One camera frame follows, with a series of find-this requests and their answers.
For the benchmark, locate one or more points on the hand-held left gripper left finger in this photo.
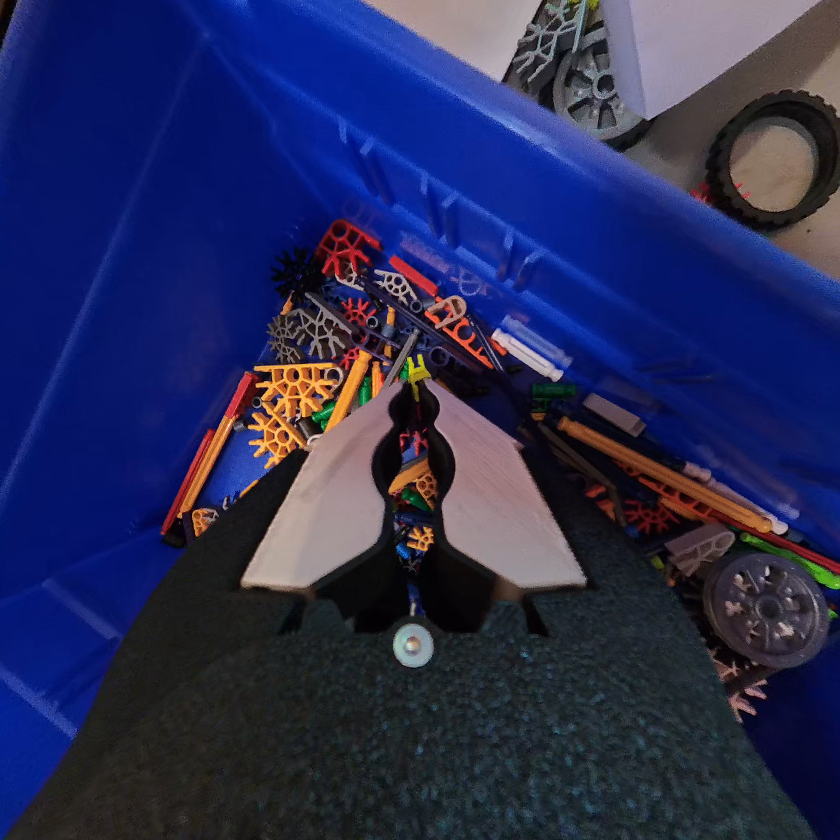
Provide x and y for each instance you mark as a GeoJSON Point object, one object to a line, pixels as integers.
{"type": "Point", "coordinates": [321, 512]}

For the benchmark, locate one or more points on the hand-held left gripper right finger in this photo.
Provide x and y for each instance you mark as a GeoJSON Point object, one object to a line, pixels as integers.
{"type": "Point", "coordinates": [505, 512]}

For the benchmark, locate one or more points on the pile of colourful construction pieces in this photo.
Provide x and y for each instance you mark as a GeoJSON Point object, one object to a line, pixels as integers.
{"type": "Point", "coordinates": [295, 387]}

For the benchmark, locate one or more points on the lime yellow clip connector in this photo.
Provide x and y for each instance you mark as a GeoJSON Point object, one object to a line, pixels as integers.
{"type": "Point", "coordinates": [416, 371]}

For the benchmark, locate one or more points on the blue plastic bin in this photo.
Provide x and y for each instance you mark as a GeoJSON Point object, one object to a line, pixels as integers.
{"type": "Point", "coordinates": [164, 197]}

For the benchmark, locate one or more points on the white plastic rod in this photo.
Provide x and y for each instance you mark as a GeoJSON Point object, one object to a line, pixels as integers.
{"type": "Point", "coordinates": [528, 354]}

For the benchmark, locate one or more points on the tan clip connector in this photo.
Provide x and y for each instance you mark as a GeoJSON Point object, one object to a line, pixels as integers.
{"type": "Point", "coordinates": [449, 312]}

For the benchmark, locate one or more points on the black spiky round connector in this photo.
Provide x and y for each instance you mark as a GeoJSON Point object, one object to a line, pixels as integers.
{"type": "Point", "coordinates": [293, 269]}

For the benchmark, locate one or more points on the large red fan connector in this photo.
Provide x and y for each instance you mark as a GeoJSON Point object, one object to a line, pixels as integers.
{"type": "Point", "coordinates": [344, 246]}

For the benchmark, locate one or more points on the grey toy wheel hub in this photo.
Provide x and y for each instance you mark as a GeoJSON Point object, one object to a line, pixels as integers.
{"type": "Point", "coordinates": [764, 607]}

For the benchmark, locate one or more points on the black rubber toy tyre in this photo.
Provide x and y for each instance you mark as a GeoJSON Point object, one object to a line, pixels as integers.
{"type": "Point", "coordinates": [718, 164]}

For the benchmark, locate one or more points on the grey spoked wheel with tyre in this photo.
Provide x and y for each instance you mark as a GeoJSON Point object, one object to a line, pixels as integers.
{"type": "Point", "coordinates": [590, 85]}

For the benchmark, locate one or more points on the grey toy connector assembly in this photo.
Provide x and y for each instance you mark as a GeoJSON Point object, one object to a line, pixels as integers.
{"type": "Point", "coordinates": [541, 46]}

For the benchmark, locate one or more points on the white box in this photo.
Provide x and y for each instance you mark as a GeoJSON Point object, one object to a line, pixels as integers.
{"type": "Point", "coordinates": [689, 46]}

